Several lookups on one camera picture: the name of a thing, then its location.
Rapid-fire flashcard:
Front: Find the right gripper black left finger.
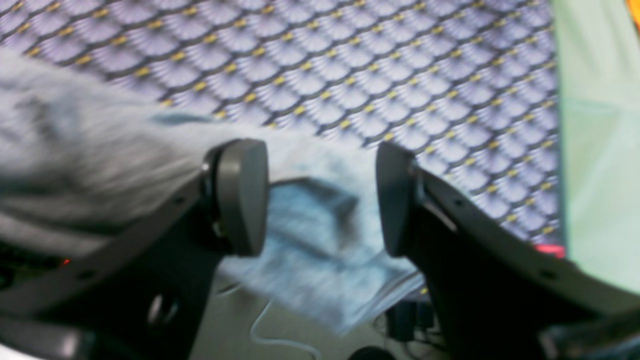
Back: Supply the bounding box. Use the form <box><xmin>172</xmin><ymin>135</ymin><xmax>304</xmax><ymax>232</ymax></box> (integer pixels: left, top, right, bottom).
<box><xmin>1</xmin><ymin>139</ymin><xmax>269</xmax><ymax>360</ymax></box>

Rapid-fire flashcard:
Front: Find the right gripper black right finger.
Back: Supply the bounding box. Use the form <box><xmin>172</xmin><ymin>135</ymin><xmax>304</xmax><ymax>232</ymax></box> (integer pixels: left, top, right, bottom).
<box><xmin>375</xmin><ymin>142</ymin><xmax>640</xmax><ymax>360</ymax></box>

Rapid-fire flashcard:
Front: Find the light grey T-shirt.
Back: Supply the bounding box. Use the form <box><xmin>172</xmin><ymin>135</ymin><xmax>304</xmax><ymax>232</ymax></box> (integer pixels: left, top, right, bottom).
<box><xmin>0</xmin><ymin>48</ymin><xmax>423</xmax><ymax>335</ymax></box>

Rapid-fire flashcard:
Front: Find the red table clamp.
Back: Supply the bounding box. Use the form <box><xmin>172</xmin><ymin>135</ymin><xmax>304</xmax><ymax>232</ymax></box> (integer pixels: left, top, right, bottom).
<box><xmin>534</xmin><ymin>243</ymin><xmax>566</xmax><ymax>259</ymax></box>

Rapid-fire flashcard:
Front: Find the black round stand base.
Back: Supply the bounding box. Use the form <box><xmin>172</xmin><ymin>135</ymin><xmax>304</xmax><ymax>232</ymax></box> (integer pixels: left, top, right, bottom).
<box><xmin>347</xmin><ymin>346</ymin><xmax>396</xmax><ymax>360</ymax></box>

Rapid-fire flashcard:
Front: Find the fan-patterned table cloth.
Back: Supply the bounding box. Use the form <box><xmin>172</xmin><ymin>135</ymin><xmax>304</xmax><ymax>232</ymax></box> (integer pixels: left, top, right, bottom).
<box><xmin>0</xmin><ymin>0</ymin><xmax>566</xmax><ymax>246</ymax></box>

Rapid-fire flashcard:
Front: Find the light green cloth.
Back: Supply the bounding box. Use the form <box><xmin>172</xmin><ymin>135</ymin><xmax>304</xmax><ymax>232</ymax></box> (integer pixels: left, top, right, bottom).
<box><xmin>551</xmin><ymin>0</ymin><xmax>640</xmax><ymax>293</ymax></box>

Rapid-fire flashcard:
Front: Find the orange cloth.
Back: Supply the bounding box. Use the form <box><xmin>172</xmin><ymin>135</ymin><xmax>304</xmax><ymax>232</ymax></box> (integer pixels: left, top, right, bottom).
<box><xmin>626</xmin><ymin>0</ymin><xmax>640</xmax><ymax>30</ymax></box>

